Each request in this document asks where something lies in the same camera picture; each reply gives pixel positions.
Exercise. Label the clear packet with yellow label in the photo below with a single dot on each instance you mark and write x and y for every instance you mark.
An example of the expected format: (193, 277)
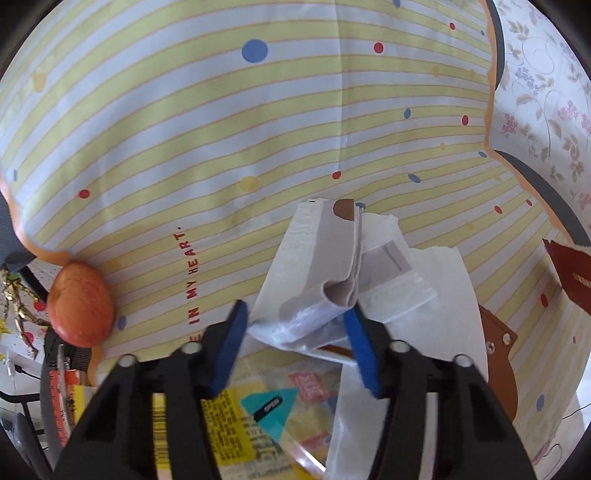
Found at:
(226, 429)

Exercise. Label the wide grey fabric chair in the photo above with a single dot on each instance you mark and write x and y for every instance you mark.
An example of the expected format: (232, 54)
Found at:
(542, 187)

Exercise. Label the yellow striped dotted sheet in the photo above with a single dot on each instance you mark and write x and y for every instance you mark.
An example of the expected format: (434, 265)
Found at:
(184, 138)

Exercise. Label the floral wall cloth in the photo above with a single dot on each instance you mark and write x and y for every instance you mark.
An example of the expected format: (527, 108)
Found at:
(545, 92)

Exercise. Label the red apple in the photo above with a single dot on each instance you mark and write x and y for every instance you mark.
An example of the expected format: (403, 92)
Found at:
(81, 304)

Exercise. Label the orange notebook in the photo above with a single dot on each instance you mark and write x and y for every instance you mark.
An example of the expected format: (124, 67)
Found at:
(63, 401)

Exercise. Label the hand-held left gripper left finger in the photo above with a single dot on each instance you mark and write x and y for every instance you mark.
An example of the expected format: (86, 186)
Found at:
(231, 341)

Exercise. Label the white plastic bag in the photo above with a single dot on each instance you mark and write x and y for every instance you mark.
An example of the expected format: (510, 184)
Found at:
(443, 314)

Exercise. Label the gold figurine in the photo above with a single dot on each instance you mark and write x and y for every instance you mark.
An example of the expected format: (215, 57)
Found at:
(18, 300)

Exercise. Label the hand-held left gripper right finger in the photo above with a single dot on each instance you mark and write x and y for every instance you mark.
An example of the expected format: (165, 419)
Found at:
(362, 350)

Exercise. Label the dark red wrapper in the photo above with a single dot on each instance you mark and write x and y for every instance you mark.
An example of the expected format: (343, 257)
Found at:
(572, 277)

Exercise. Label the brown card piece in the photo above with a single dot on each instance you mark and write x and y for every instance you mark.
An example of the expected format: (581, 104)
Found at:
(501, 369)

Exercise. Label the grey white plastic wrapper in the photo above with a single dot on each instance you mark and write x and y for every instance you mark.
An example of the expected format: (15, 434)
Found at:
(332, 249)

